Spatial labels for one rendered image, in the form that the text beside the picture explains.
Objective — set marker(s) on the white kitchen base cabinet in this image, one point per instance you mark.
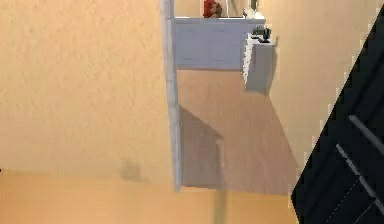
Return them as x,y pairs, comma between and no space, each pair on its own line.
208,45

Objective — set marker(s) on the white narrow kitchen cabinet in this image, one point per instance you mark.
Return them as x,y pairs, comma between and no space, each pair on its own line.
260,66

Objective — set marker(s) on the red round object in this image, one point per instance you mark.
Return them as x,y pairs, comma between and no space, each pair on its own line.
211,9

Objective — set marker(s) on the black small countertop appliance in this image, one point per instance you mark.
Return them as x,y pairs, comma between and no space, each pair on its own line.
265,35

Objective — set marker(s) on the white countertop object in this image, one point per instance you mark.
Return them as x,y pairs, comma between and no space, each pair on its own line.
254,14

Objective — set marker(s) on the white door frame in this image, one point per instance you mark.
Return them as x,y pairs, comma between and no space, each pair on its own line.
172,100

